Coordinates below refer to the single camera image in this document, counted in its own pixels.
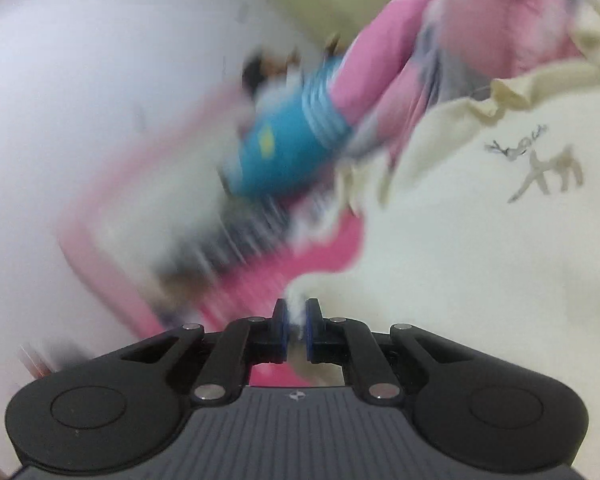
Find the cream wardrobe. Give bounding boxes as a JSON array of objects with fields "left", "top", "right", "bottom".
[{"left": 270, "top": 0, "right": 446, "bottom": 56}]

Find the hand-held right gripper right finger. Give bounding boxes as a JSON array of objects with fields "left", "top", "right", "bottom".
[{"left": 305, "top": 299, "right": 486, "bottom": 405}]

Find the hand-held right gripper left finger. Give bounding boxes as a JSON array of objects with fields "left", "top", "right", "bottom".
[{"left": 100, "top": 299, "right": 288, "bottom": 405}]

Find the white fleece sweater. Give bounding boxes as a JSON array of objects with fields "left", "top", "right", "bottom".
[{"left": 285, "top": 0, "right": 600, "bottom": 391}]

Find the blue striped pillow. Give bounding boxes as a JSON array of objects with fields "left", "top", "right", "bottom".
[{"left": 225, "top": 57, "right": 356, "bottom": 198}]

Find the pink grey floral quilt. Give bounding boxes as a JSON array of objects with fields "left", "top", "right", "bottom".
[{"left": 330, "top": 0, "right": 596, "bottom": 161}]

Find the pink floral bed sheet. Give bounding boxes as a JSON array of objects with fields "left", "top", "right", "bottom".
[{"left": 60, "top": 200, "right": 366, "bottom": 386}]

